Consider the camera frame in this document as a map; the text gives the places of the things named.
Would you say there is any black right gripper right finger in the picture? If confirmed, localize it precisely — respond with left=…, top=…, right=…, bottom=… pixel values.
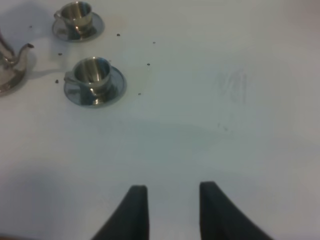
left=199, top=181, right=271, bottom=240

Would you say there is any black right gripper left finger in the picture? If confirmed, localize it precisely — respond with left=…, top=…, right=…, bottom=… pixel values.
left=93, top=185, right=150, bottom=240

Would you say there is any stainless steel teapot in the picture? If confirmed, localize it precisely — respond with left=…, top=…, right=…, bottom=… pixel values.
left=0, top=33, right=34, bottom=97

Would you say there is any near stainless steel teacup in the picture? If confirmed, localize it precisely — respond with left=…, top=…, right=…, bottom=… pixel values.
left=64, top=56, right=112, bottom=96

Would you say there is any stainless steel teacup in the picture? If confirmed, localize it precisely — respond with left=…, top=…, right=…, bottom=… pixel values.
left=54, top=1, right=93, bottom=35
left=64, top=56, right=112, bottom=96

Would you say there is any far stainless steel teacup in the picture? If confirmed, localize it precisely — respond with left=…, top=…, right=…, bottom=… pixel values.
left=54, top=1, right=93, bottom=35

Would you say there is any near steel saucer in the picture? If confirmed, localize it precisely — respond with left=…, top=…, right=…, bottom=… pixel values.
left=63, top=66, right=127, bottom=108

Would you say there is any steel saucer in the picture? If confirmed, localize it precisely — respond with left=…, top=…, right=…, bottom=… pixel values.
left=63, top=66, right=127, bottom=108
left=52, top=12, right=105, bottom=43

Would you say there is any far steel saucer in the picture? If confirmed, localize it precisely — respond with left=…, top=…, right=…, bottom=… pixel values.
left=52, top=12, right=105, bottom=43

